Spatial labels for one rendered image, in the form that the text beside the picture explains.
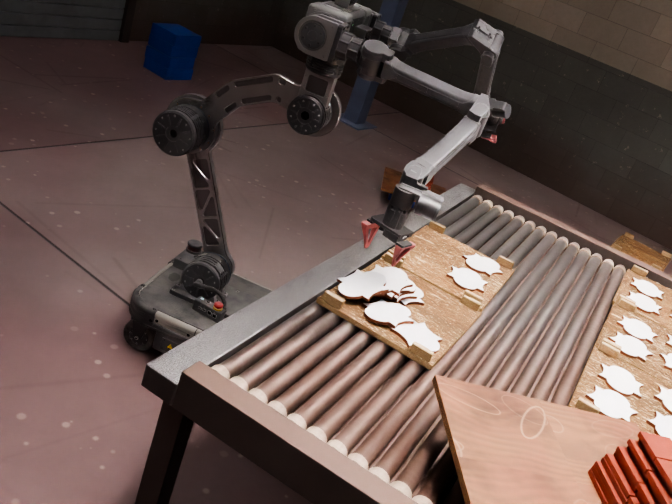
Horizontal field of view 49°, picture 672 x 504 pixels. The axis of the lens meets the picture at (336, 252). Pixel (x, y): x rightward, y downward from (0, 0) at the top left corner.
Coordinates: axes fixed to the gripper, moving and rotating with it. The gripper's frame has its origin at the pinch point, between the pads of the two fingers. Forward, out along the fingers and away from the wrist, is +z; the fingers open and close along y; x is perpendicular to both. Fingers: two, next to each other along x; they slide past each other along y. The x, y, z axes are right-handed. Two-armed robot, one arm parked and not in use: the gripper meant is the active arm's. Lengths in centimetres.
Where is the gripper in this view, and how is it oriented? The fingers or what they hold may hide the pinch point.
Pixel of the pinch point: (380, 254)
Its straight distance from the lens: 193.9
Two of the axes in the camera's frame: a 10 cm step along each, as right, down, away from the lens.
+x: 6.3, -1.5, 7.6
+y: 7.1, 5.1, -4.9
